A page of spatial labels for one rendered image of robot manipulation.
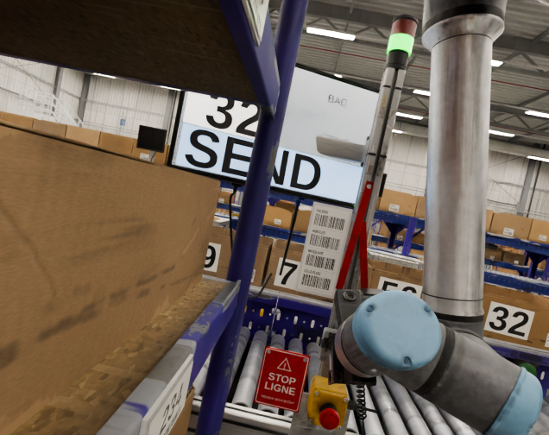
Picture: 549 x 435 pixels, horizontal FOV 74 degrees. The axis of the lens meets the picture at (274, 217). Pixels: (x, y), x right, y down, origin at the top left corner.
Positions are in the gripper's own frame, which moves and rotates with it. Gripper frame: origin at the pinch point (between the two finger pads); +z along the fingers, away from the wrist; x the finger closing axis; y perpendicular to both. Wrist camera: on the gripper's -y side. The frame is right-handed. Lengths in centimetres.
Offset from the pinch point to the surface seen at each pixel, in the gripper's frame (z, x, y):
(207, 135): -15, -30, -41
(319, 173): -6.4, -3.9, -39.0
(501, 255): 804, 610, -370
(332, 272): -3.9, -1.1, -15.3
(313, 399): 2.6, -4.5, 9.3
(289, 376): 7.5, -9.0, 5.0
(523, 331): 56, 81, -17
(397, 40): -29, 9, -58
